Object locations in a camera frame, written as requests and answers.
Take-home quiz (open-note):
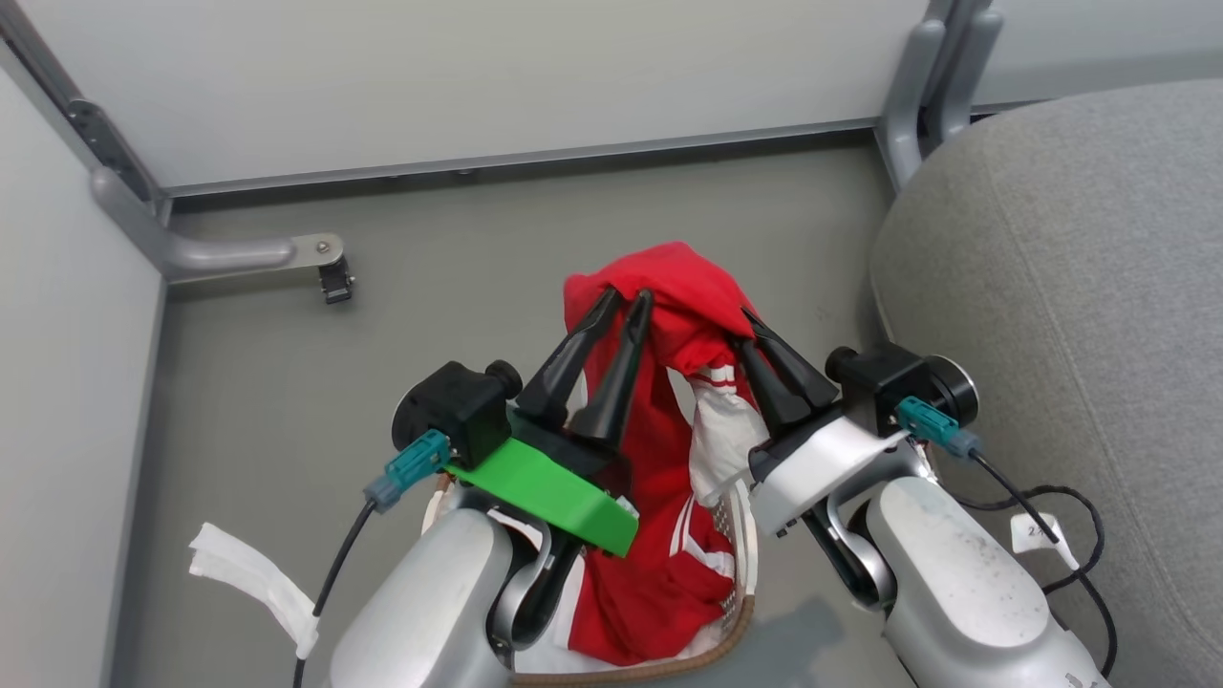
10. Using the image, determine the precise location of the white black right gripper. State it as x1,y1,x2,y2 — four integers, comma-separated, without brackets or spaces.
736,307,911,536

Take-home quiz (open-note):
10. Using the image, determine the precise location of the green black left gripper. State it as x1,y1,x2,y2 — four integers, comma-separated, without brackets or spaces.
444,287,654,558

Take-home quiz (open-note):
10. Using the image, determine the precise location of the red white sports garment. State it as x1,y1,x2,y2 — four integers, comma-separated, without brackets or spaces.
562,241,767,668

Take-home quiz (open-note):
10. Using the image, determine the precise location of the white laundry basket brown rim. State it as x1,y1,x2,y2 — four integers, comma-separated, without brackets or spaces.
420,473,762,688

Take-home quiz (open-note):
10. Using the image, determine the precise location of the small black caster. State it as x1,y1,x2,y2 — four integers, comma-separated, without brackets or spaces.
317,256,357,306

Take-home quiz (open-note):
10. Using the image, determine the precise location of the grey partition foot bar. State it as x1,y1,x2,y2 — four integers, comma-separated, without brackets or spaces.
91,167,346,284

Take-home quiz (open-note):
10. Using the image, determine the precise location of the teal right cable connector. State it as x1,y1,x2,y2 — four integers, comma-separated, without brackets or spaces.
895,396,984,461

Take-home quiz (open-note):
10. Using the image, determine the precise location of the teal cable connector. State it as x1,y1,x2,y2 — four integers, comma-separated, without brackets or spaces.
364,429,451,514
895,396,984,461

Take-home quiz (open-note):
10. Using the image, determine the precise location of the teal left cable connector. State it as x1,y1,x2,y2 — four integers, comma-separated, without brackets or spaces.
364,429,451,514

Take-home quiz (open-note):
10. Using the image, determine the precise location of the small white cable label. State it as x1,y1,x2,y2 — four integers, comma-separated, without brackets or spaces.
1010,513,1078,571

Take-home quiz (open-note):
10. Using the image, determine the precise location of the grey partition corner post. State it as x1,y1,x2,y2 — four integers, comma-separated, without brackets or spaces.
876,0,1005,194

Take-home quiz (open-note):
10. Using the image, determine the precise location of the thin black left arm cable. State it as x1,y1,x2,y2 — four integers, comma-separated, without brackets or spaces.
291,497,379,688

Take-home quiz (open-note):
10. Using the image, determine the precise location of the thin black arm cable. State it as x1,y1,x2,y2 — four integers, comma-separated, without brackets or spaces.
291,497,379,688
951,454,1120,679

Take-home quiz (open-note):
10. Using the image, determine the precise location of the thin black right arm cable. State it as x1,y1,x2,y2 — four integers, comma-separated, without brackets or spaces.
951,454,1120,679

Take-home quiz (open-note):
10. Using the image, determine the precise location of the white tape strip on cable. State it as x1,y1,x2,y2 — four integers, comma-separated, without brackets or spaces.
188,522,322,661

